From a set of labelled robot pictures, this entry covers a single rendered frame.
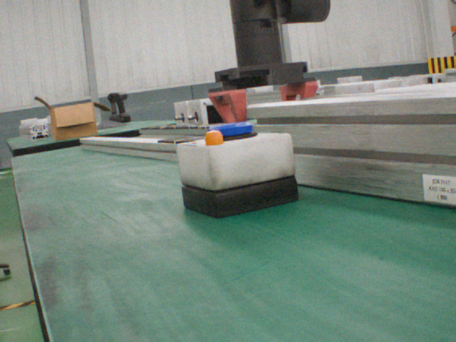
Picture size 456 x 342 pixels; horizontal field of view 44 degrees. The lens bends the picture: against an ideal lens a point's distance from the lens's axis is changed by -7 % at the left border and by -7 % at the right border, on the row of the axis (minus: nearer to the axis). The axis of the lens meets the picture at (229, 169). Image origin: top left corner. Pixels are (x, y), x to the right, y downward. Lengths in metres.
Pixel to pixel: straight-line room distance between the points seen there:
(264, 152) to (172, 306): 0.24
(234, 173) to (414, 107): 0.16
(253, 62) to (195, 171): 0.23
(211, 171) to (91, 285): 0.18
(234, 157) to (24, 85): 11.13
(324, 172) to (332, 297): 0.29
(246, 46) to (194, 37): 11.57
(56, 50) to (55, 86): 0.71
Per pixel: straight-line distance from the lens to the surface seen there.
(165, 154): 1.05
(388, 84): 0.81
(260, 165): 0.51
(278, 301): 0.29
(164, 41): 12.13
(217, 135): 0.50
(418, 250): 0.35
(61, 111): 2.76
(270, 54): 0.72
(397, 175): 0.48
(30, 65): 11.64
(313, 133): 0.57
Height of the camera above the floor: 0.88
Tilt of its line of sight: 7 degrees down
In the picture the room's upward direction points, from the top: 7 degrees counter-clockwise
